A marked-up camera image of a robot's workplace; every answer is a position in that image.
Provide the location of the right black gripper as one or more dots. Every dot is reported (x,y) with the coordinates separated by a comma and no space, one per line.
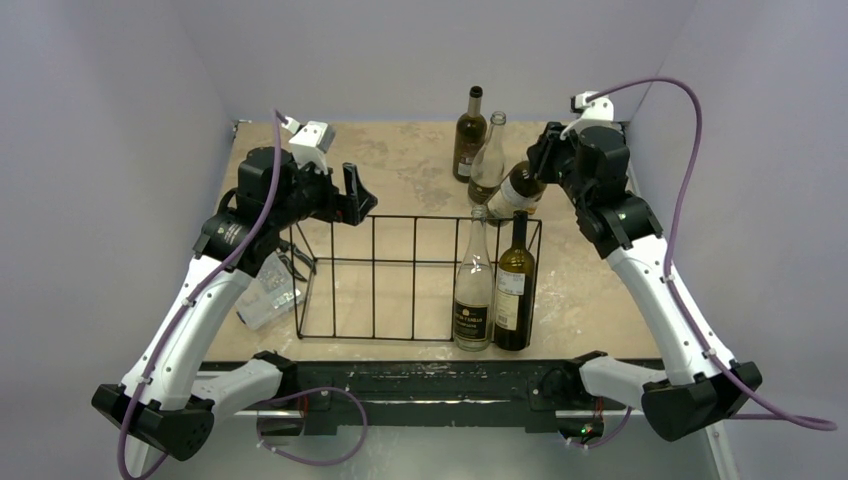
(548,153)

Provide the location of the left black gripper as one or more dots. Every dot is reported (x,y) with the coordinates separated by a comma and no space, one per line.
(349,207)

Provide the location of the green bottle white label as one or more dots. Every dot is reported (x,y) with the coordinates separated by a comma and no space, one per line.
(520,190)

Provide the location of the black wire wine rack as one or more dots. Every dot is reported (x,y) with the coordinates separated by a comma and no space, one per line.
(391,279)

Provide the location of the dark green wine bottle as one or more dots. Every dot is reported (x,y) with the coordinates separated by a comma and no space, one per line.
(515,295)

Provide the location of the clear bottle black label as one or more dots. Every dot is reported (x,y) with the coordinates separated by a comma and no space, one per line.
(471,326)

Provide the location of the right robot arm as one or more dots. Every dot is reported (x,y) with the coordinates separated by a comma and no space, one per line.
(701,381)

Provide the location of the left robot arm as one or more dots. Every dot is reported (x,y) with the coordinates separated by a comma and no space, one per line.
(160,406)

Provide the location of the clear tall bottle dark label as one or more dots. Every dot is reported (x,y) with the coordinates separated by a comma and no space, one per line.
(488,166)

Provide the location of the dark bottle silver neck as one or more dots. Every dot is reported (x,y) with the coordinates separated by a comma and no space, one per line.
(470,132)

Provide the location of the black pruning shears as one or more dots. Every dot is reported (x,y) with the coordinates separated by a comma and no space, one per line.
(289,254)

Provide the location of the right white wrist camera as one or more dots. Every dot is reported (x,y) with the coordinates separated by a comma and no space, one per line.
(590,112)

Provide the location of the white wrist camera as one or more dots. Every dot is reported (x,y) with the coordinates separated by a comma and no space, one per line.
(310,142)
(590,112)

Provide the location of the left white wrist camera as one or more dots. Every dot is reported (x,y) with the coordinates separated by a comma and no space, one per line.
(310,142)

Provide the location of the black table front rail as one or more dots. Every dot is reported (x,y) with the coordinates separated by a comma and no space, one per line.
(536,396)

